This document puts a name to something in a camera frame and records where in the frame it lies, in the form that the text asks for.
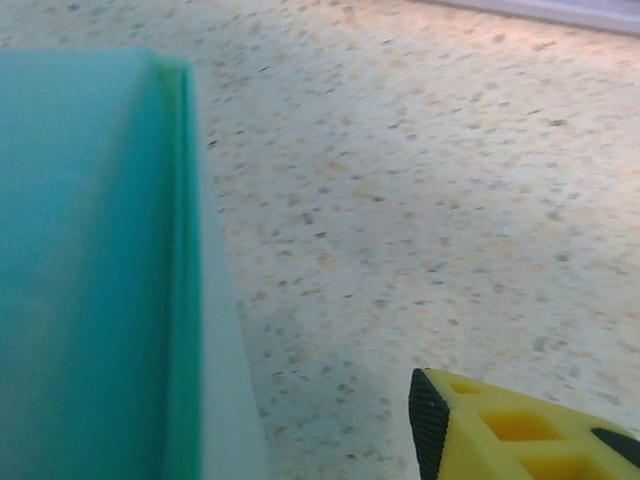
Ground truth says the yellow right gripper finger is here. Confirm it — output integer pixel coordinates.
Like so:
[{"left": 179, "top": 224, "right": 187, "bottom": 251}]
[{"left": 408, "top": 367, "right": 640, "bottom": 480}]

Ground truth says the lavender tray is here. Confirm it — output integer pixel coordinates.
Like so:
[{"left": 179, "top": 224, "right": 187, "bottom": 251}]
[{"left": 409, "top": 0, "right": 640, "bottom": 36}]

